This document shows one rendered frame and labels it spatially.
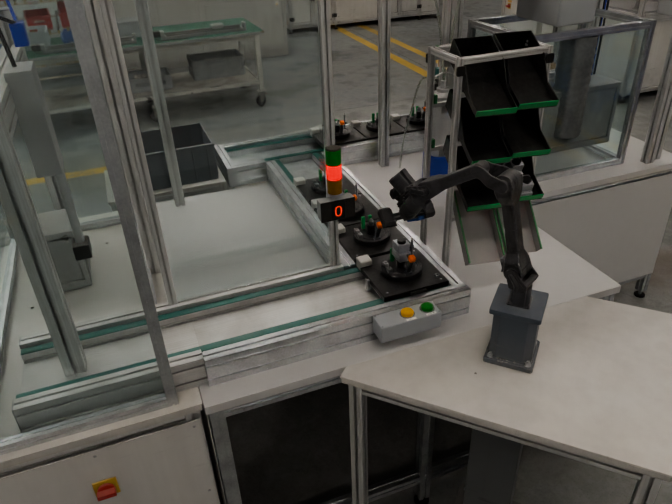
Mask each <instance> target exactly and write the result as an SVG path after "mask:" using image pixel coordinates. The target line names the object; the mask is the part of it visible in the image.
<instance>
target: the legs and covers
mask: <svg viewBox="0 0 672 504"><path fill-rule="evenodd" d="M614 296H615V294H612V295H609V296H605V297H602V298H598V299H602V300H607V301H612V302H613V300H614ZM340 376H341V375H340ZM340 376H336V377H333V378H330V379H326V380H323V381H319V382H316V383H313V384H309V385H306V386H303V387H299V388H296V389H293V390H289V391H286V392H282V393H279V394H276V395H272V396H269V397H266V398H262V399H259V400H256V401H252V402H249V403H245V404H242V405H239V406H235V407H232V408H229V409H225V410H222V411H219V412H215V413H212V414H208V415H206V414H205V410H204V406H203V403H202V411H200V412H201V416H202V420H203V424H204V428H205V432H206V436H207V440H208V444H209V447H210V451H211V455H212V459H213V463H214V467H215V471H216V475H217V479H218V483H219V487H220V491H221V495H222V499H223V503H224V504H242V500H241V495H240V489H239V484H238V479H237V474H236V468H235V463H234V458H233V452H232V447H231V442H230V437H229V431H228V426H227V421H226V417H228V416H232V415H235V414H238V413H242V412H245V411H248V410H252V409H255V408H258V407H262V406H265V405H268V404H271V403H275V402H278V401H281V400H285V399H288V398H291V397H295V396H298V395H301V394H305V393H308V392H311V391H315V390H318V389H321V388H325V387H328V386H331V385H335V384H338V383H341V382H342V379H341V378H340ZM434 428H435V417H434V416H430V415H427V414H424V413H421V412H418V424H417V444H416V464H415V469H414V470H411V471H409V472H406V473H403V474H400V475H397V476H395V477H392V478H389V479H386V480H384V481H381V482H378V483H375V484H372V485H370V486H368V503H369V502H372V501H375V500H378V499H380V498H383V497H386V496H388V495H391V494H394V493H396V492H399V491H402V490H405V489H407V488H410V487H413V486H414V492H415V494H416V495H415V496H414V502H415V504H428V503H429V497H430V483H431V480H432V479H434V478H437V477H440V476H443V475H445V474H448V473H451V472H453V471H456V470H459V469H461V468H464V467H467V466H468V458H469V450H467V451H464V452H461V453H458V454H456V455H453V456H450V457H447V458H445V459H442V460H439V461H436V462H434V463H432V455H433V442H434ZM320 504H352V492H350V493H347V494H345V495H342V496H339V497H336V498H334V499H331V500H328V501H325V502H322V503H320Z"/></svg>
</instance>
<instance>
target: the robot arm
mask: <svg viewBox="0 0 672 504"><path fill-rule="evenodd" d="M494 176H497V177H494ZM475 178H477V179H479V180H480V181H481V182H482V183H483V184H484V185H485V186H486V187H488V188H490V189H492V190H494V193H495V196H496V199H497V200H498V201H499V203H500V204H501V206H502V215H503V223H504V232H505V240H506V249H507V253H506V254H505V255H504V256H503V257H502V258H501V259H500V263H501V266H502V269H501V272H503V274H504V277H505V278H506V279H507V284H508V288H510V289H511V292H510V295H509V298H508V300H507V305H510V306H515V307H519V308H523V309H530V305H531V302H532V299H533V296H531V292H532V286H533V285H532V283H533V282H534V281H535V280H536V279H537V278H538V276H539V275H538V273H537V272H536V271H535V269H534V268H533V266H532V264H531V260H530V257H529V254H528V253H527V252H526V250H525V249H524V244H523V234H522V225H521V215H520V206H519V200H520V196H521V193H522V188H523V176H522V174H521V173H520V172H519V171H518V170H516V169H512V168H511V169H510V168H508V167H506V166H504V165H499V164H494V163H491V162H489V161H486V160H480V161H478V162H477V163H474V164H472V165H469V166H467V167H464V168H461V169H459V170H456V171H454V172H451V173H449V174H444V175H442V174H438V175H432V176H430V177H428V178H420V179H418V180H417V181H415V180H414V179H413V177H412V176H411V175H410V174H409V173H408V171H407V170H406V169H405V168H404V169H402V170H401V171H400V172H399V173H397V174H396V175H395V176H394V177H392V178H391V179H390V180H389V182H390V184H391V185H392V186H393V189H391V190H390V196H391V198H392V199H396V200H397V201H398V203H397V207H399V212H398V213H393V212H392V210H391V209H390V208H389V207H386V208H382V209H379V211H378V212H377V213H378V216H379V218H380V221H381V224H382V227H383V228H387V227H394V226H397V223H396V222H397V220H401V219H403V220H404V221H407V222H412V221H419V220H424V219H426V218H429V217H433V216H434V215H435V209H434V205H433V203H432V201H431V200H430V199H431V198H433V197H435V196H436V195H438V194H439V193H441V192H442V191H444V190H445V189H449V188H450V187H453V186H456V185H459V184H462V183H464V182H467V181H470V180H473V179H475ZM396 217H397V218H396Z"/></svg>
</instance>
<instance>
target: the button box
mask: <svg viewBox="0 0 672 504"><path fill-rule="evenodd" d="M427 302H430V303H432V304H433V310H432V311H430V312H425V311H423V310H421V304H422V303H420V304H416V305H413V306H409V308H411V309H413V311H414V314H413V316H411V317H404V316H402V315H401V310H402V309H403V308H401V309H398V310H394V311H390V312H387V313H383V314H379V315H376V316H373V332H374V333H375V335H376V336H377V337H378V339H379V340H380V342H381V343H384V342H388V341H391V340H395V339H398V338H402V337H405V336H409V335H412V334H416V333H419V332H423V331H426V330H430V329H433V328H437V327H440V326H441V315H442V312H441V311H440V310H439V309H438V307H437V306H436V305H435V304H434V303H433V302H432V301H427Z"/></svg>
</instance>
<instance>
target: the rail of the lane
mask: <svg viewBox="0 0 672 504"><path fill-rule="evenodd" d="M470 296H471V288H470V287H469V286H468V285H466V284H465V283H464V282H462V283H458V284H455V285H451V286H447V287H443V288H440V289H436V290H432V291H428V292H427V289H426V288H425V289H421V290H417V291H414V292H410V297H406V298H402V299H398V300H395V301H391V302H387V303H383V304H379V305H376V306H372V307H368V308H364V309H361V310H357V311H353V312H349V313H346V314H342V315H338V316H334V317H331V318H327V319H323V320H319V321H316V322H312V323H308V324H304V325H301V326H297V327H293V328H289V329H285V330H282V331H278V332H274V333H270V334H267V335H263V336H259V337H255V338H252V339H248V340H244V341H240V342H237V343H233V344H229V345H225V346H222V347H218V348H214V349H210V350H207V351H203V352H202V355H203V359H204V363H205V368H206V373H207V378H208V383H209V387H210V386H214V385H217V384H221V383H224V382H228V381H231V380H235V379H238V378H242V377H245V376H249V375H252V374H256V373H259V372H263V371H267V370H270V369H274V368H277V367H281V366H284V365H288V364H291V363H295V362H298V361H302V360H305V359H309V358H312V357H316V356H319V355H323V354H326V353H330V352H333V351H337V350H340V349H344V348H347V347H351V346H355V345H358V344H362V343H365V342H369V341H372V340H376V339H378V337H377V336H376V335H375V333H374V332H373V316H376V315H379V314H383V313H387V312H390V311H394V310H398V309H401V308H405V307H409V306H413V305H416V304H420V303H424V302H427V301H432V302H433V303H434V304H435V305H436V306H437V307H438V309H439V310H440V311H441V312H442V315H441V321H443V320H446V319H450V318H453V317H457V316H460V315H464V314H467V313H469V305H470Z"/></svg>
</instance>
